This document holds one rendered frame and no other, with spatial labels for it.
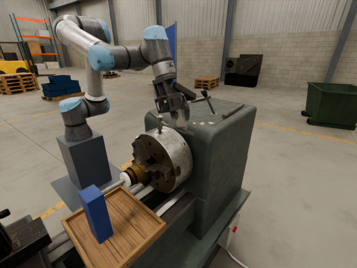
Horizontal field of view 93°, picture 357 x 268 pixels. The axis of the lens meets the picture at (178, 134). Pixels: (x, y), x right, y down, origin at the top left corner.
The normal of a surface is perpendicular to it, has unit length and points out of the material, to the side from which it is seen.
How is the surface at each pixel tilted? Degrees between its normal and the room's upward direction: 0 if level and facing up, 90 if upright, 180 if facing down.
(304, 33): 90
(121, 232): 0
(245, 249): 0
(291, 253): 0
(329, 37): 90
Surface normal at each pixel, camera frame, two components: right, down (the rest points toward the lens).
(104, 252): 0.00, -0.90
